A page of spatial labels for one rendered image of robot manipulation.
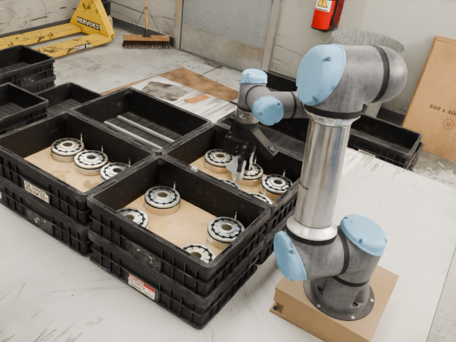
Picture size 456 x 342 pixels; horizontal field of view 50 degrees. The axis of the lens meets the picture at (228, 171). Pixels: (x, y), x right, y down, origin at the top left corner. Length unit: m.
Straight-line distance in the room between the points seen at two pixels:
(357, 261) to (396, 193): 0.85
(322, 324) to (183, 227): 0.45
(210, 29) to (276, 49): 0.71
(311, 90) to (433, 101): 3.07
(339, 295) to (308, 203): 0.30
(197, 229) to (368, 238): 0.47
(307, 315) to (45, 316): 0.66
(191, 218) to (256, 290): 0.27
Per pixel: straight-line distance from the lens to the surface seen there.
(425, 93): 4.00
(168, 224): 1.37
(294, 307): 1.31
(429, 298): 1.59
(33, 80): 3.02
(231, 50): 4.75
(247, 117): 1.43
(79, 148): 1.64
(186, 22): 4.99
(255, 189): 1.56
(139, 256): 1.27
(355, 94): 0.97
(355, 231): 1.17
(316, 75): 0.95
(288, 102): 1.34
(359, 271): 1.21
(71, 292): 1.38
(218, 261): 1.13
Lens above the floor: 1.71
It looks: 33 degrees down
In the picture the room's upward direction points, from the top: 9 degrees clockwise
